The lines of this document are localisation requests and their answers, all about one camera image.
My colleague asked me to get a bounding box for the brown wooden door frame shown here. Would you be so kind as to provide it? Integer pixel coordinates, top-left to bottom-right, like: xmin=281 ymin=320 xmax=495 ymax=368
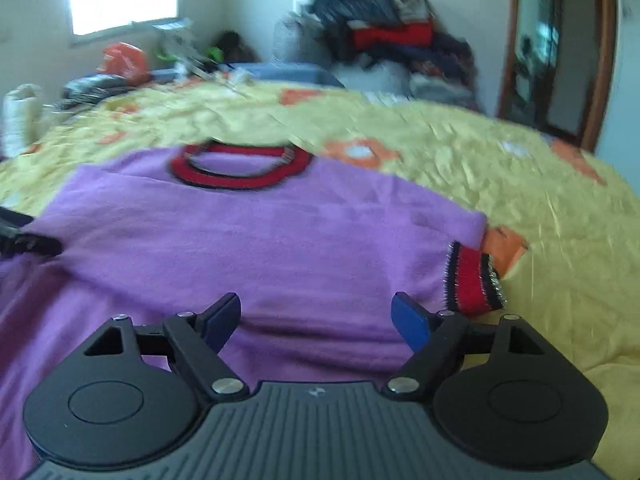
xmin=498 ymin=0 xmax=617 ymax=152

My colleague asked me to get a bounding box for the houndstooth checkered bag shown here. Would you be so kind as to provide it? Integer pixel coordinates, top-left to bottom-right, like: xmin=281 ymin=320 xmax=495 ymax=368
xmin=271 ymin=12 xmax=332 ymax=68

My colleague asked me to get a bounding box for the white quilted blanket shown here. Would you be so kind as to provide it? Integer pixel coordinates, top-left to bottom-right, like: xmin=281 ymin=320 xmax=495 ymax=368
xmin=1 ymin=84 xmax=43 ymax=158

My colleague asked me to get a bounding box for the dark quilted jacket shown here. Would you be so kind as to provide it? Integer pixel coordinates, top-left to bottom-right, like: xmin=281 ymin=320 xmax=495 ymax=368
xmin=309 ymin=0 xmax=433 ymax=62

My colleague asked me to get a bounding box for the purple sweater red collar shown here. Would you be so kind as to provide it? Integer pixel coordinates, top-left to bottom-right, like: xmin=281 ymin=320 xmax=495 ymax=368
xmin=1 ymin=145 xmax=504 ymax=479

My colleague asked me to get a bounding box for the orange plastic bag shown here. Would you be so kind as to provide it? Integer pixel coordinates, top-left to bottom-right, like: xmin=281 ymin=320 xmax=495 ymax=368
xmin=96 ymin=42 xmax=151 ymax=87

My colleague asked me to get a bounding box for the folded clothes stack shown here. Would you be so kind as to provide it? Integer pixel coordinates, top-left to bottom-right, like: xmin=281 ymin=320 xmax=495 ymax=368
xmin=409 ymin=30 xmax=480 ymax=112

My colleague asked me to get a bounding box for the yellow carrot print bedspread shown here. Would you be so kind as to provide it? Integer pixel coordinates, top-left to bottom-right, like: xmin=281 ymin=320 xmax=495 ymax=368
xmin=1 ymin=82 xmax=639 ymax=479

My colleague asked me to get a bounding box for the blue knitted blanket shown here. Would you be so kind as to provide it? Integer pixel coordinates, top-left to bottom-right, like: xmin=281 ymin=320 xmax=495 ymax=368
xmin=150 ymin=60 xmax=346 ymax=89

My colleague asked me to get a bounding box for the white wardrobe door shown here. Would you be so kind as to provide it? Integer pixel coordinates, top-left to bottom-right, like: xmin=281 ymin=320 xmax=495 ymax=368
xmin=596 ymin=0 xmax=640 ymax=193

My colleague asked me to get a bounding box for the green plastic stool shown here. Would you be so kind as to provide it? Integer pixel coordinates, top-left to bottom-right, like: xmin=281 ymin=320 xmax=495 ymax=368
xmin=154 ymin=47 xmax=224 ymax=63

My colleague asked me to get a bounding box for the red folded garment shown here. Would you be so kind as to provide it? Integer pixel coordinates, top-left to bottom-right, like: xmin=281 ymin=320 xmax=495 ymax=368
xmin=350 ymin=20 xmax=434 ymax=51

